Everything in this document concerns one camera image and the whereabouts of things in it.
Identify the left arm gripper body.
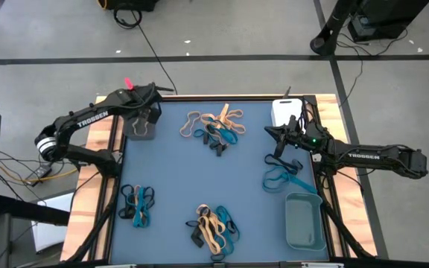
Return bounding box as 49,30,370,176
132,83,162,124

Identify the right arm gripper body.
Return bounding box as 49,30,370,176
283,115,314,150

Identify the white plastic basket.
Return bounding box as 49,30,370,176
270,98,305,128

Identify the dark grey plastic basket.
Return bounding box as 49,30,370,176
123,106,159,141

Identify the grey-green plastic basket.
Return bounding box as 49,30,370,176
284,191,328,252

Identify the black pole stand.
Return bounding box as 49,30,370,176
310,0,363,57

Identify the black box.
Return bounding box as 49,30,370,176
97,0,160,12

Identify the black power adapter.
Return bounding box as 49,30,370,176
25,165,54,182

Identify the black stand bar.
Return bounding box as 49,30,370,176
0,194,71,227

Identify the black equipment case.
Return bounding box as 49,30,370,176
347,0,429,42

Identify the black aluminium table frame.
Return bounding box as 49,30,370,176
63,93,381,268

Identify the black floor cable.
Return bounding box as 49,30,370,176
335,28,410,109
0,148,89,194
112,1,179,96

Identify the yellow cable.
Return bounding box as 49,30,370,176
0,163,80,186

